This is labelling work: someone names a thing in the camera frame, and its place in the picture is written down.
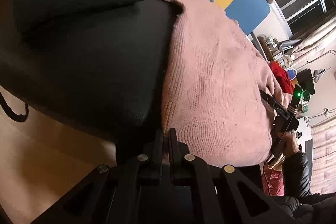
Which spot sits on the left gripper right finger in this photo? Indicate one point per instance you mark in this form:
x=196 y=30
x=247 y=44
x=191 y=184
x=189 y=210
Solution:
x=174 y=155

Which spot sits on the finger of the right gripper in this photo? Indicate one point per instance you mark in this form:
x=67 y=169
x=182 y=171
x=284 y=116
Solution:
x=280 y=110

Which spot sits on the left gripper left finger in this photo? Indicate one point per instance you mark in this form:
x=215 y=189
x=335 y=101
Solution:
x=156 y=159

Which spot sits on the pink knit sweater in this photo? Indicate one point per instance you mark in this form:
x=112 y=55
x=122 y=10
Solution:
x=212 y=88

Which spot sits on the blue folding chair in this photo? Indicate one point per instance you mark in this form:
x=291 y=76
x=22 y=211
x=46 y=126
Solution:
x=291 y=73

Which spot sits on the person right hand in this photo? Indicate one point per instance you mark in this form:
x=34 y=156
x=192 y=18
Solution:
x=290 y=146

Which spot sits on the red knit sweater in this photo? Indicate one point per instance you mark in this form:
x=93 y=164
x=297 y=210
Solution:
x=282 y=77

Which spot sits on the black monitor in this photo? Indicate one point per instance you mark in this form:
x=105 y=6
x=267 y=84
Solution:
x=305 y=80

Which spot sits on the wooden desk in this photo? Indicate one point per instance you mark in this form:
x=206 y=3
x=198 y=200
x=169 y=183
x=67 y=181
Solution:
x=272 y=52

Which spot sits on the pink quilt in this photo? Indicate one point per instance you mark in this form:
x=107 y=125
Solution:
x=272 y=181

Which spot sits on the black jacket sleeve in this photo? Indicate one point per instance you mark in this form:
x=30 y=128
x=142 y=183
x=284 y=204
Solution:
x=298 y=201

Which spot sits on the black bed cover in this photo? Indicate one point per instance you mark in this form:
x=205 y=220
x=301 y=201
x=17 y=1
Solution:
x=93 y=64

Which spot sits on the right wall curtain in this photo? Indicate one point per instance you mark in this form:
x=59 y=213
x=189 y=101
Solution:
x=323 y=174

